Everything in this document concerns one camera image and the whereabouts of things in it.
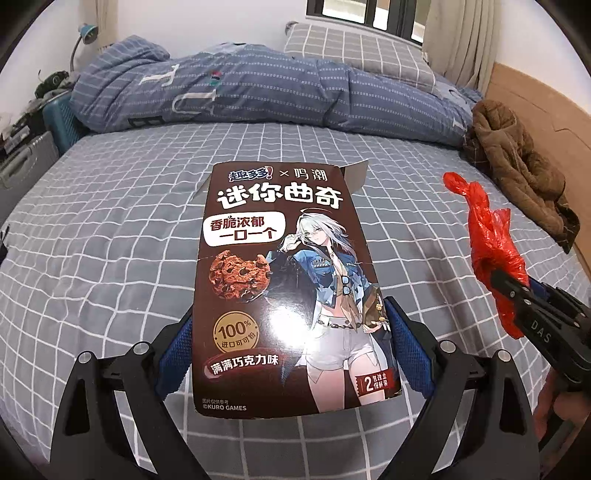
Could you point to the brown cookie box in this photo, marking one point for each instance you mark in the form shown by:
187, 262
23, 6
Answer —
277, 286

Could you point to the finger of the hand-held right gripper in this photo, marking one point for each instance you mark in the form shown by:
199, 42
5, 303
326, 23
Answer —
547, 288
521, 302

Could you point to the blue striped quilt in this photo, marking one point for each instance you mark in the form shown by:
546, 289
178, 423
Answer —
258, 87

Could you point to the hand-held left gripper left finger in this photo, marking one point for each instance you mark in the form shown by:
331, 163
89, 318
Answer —
178, 355

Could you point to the blue desk lamp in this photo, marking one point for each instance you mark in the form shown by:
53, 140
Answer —
87, 33

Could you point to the person's right hand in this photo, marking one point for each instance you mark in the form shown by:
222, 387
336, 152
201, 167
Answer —
561, 406

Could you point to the bed with grey checked sheet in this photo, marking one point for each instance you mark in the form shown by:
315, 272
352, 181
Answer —
115, 230

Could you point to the dark desk clutter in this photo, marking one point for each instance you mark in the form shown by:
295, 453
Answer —
53, 85

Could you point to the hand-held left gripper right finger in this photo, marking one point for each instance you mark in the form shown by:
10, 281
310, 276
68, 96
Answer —
413, 353

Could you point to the red plastic bag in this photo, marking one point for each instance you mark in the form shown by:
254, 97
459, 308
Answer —
489, 230

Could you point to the teal plastic crate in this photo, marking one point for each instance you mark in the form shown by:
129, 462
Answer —
62, 124

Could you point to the dark framed window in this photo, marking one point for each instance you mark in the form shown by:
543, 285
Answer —
364, 16

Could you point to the beige curtain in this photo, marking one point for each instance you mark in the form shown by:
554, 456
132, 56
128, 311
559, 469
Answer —
461, 41

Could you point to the grey checked pillow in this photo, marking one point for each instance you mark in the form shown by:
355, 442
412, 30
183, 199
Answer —
355, 53

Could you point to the grey suitcase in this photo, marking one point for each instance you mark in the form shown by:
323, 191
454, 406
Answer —
25, 157

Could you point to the wooden headboard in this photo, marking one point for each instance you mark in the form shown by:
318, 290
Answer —
549, 129

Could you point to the brown quilted jacket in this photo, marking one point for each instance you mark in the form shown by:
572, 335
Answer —
517, 161

